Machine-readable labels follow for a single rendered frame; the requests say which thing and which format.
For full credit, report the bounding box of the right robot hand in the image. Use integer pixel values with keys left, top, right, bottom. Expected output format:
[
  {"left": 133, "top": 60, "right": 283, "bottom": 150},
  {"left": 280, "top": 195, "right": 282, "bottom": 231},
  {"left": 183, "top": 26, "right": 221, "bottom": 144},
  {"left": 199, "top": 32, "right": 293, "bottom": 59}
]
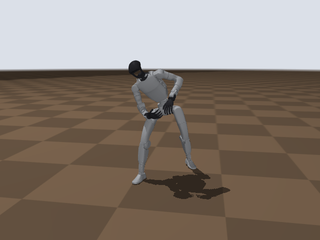
[{"left": 144, "top": 109, "right": 163, "bottom": 119}]

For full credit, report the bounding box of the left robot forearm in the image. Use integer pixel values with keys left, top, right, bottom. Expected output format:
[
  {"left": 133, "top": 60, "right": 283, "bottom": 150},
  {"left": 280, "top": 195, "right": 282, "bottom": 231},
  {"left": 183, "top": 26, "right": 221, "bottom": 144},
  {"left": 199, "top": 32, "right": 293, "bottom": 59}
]
[{"left": 169, "top": 77, "right": 183, "bottom": 97}]

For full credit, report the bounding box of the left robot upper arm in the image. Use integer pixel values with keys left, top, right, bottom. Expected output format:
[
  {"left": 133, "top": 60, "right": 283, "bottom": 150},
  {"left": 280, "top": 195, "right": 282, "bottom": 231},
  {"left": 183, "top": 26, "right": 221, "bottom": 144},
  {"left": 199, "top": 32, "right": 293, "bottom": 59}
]
[{"left": 153, "top": 69, "right": 180, "bottom": 83}]

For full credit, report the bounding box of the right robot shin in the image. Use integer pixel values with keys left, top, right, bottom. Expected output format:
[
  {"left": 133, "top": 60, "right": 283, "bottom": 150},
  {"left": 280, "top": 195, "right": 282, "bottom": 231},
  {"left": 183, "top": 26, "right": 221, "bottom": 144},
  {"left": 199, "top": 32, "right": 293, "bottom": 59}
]
[{"left": 138, "top": 142, "right": 149, "bottom": 176}]

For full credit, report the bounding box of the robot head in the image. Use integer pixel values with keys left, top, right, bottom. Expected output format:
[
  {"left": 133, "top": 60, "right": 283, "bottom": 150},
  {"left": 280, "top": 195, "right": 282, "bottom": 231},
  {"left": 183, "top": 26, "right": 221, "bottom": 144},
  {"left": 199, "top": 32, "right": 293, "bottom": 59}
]
[{"left": 128, "top": 60, "right": 149, "bottom": 81}]

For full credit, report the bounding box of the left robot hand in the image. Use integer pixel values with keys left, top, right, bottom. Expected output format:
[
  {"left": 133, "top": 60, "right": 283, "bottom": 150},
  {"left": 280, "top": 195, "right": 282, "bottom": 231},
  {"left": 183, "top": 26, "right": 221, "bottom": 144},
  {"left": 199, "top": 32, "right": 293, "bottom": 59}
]
[{"left": 162, "top": 94, "right": 176, "bottom": 115}]

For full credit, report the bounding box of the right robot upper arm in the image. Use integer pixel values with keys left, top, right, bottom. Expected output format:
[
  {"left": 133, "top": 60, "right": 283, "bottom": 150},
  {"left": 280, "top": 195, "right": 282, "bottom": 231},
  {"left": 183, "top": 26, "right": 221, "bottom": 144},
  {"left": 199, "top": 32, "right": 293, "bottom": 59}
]
[{"left": 131, "top": 83, "right": 146, "bottom": 108}]

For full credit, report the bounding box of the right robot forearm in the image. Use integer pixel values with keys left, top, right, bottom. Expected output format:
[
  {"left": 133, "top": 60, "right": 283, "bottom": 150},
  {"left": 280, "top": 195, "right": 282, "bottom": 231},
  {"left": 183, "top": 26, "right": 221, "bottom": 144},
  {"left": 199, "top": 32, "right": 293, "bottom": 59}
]
[{"left": 137, "top": 104, "right": 148, "bottom": 120}]

